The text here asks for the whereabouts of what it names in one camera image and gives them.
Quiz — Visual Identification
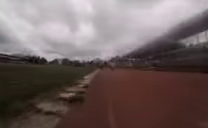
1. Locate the distant row of trees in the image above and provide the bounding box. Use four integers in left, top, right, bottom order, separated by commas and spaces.
11, 55, 106, 67

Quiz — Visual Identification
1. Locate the green grass field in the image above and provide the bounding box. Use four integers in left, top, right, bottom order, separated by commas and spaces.
0, 63, 98, 128

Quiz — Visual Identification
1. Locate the pale stone kerb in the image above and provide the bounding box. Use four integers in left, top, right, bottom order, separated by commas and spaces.
7, 68, 102, 128

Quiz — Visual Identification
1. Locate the grandstand with slanted roof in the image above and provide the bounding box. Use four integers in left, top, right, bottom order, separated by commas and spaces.
108, 4, 208, 73

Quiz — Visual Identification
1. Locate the red running track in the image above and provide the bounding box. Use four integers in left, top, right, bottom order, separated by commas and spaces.
55, 67, 208, 128

